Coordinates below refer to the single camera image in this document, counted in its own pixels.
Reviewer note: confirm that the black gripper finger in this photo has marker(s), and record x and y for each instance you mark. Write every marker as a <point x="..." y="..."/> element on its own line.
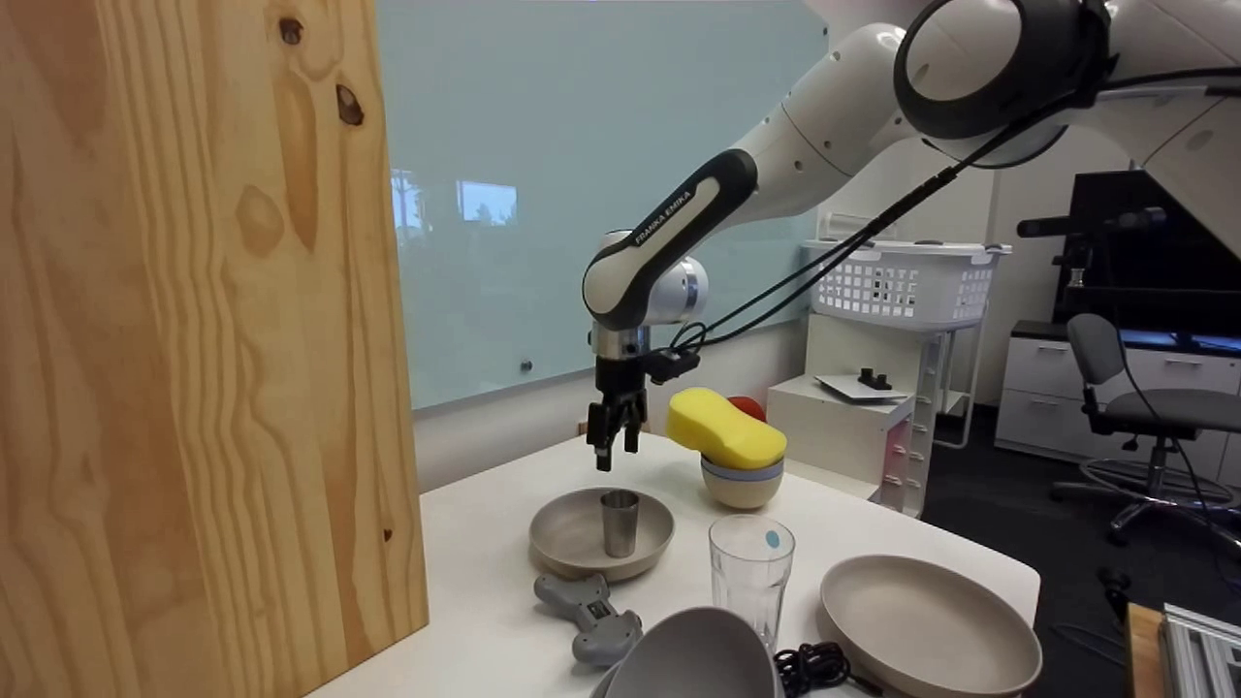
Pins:
<point x="602" y="458"/>
<point x="634" y="438"/>

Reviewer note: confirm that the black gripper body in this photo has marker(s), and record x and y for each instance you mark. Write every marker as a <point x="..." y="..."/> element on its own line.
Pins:
<point x="620" y="402"/>

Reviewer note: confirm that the small silver metal cup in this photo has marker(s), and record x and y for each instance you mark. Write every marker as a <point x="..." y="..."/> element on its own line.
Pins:
<point x="620" y="520"/>

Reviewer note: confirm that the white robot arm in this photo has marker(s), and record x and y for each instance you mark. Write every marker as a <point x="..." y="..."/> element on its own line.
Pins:
<point x="988" y="83"/>

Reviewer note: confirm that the clear glass cup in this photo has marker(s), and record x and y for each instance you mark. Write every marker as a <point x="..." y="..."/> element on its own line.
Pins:
<point x="751" y="565"/>

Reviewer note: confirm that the beige plate left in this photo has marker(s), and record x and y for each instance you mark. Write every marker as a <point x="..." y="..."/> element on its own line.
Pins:
<point x="567" y="537"/>

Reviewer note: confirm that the beige plate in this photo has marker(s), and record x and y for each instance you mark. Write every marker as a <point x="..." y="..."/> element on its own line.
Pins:
<point x="567" y="537"/>
<point x="925" y="628"/>

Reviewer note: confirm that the yellow sponge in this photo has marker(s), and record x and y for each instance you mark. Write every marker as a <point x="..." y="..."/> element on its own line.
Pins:
<point x="723" y="432"/>

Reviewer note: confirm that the beige and grey bowl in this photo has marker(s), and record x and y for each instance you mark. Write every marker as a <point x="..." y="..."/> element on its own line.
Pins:
<point x="744" y="491"/>

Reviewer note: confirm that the red ball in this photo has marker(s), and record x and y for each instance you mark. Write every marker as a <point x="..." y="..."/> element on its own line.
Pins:
<point x="751" y="403"/>

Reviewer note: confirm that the white cabinet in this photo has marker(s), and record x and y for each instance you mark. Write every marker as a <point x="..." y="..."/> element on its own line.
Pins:
<point x="835" y="442"/>

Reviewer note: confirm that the grey bowl front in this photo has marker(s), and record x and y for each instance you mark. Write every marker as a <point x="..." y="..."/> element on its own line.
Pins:
<point x="695" y="653"/>

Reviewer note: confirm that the glass whiteboard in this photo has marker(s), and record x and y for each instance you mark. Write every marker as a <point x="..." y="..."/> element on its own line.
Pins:
<point x="521" y="135"/>

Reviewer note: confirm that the white laundry basket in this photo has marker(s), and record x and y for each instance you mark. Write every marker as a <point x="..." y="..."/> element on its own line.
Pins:
<point x="909" y="286"/>

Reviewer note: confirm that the beige plate right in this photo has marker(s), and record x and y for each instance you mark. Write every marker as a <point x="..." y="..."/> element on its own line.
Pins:
<point x="925" y="628"/>

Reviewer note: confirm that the wooden board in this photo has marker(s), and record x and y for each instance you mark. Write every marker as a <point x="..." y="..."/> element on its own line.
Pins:
<point x="209" y="478"/>

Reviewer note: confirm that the white drawer unit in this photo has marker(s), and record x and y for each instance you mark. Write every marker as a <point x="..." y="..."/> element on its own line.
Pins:
<point x="1046" y="403"/>

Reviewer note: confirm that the black monitor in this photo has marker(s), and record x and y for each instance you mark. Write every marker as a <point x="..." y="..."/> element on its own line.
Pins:
<point x="1144" y="260"/>

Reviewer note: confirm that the grey office chair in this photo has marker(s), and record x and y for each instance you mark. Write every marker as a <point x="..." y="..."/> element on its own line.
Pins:
<point x="1173" y="416"/>

